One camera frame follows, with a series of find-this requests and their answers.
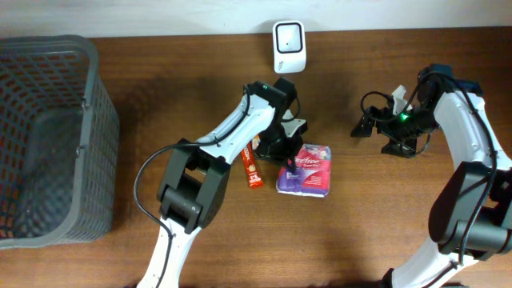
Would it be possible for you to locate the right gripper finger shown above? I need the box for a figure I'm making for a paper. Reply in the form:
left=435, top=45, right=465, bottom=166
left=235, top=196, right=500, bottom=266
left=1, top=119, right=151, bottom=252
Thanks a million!
left=381, top=138, right=417, bottom=158
left=350, top=114, right=375, bottom=138

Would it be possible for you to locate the red purple Carefree pad pack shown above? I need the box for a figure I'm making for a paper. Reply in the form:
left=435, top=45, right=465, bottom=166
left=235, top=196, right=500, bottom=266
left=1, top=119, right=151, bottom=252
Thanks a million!
left=276, top=144, right=332, bottom=198

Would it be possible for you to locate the red Nescafe coffee sachet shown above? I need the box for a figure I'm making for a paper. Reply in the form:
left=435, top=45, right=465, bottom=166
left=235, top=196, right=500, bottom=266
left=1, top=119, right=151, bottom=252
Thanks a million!
left=241, top=142, right=263, bottom=189

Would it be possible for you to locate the small orange box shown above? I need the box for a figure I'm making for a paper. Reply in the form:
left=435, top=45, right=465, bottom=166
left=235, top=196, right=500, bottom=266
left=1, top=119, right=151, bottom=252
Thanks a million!
left=251, top=135, right=261, bottom=150

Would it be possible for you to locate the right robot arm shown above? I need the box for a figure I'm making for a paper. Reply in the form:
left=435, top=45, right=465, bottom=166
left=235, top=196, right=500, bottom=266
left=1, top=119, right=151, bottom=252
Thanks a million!
left=350, top=64, right=511, bottom=287

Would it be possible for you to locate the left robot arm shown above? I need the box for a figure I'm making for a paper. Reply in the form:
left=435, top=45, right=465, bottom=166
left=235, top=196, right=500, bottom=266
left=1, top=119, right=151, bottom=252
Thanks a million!
left=138, top=78, right=307, bottom=288

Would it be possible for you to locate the white barcode scanner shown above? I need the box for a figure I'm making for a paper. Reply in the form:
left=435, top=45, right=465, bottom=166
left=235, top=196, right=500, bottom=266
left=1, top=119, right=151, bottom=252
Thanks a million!
left=272, top=20, right=306, bottom=74

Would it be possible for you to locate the grey plastic mesh basket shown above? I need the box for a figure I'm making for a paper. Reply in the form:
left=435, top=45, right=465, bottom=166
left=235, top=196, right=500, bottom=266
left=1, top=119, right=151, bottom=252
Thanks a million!
left=1, top=35, right=120, bottom=250

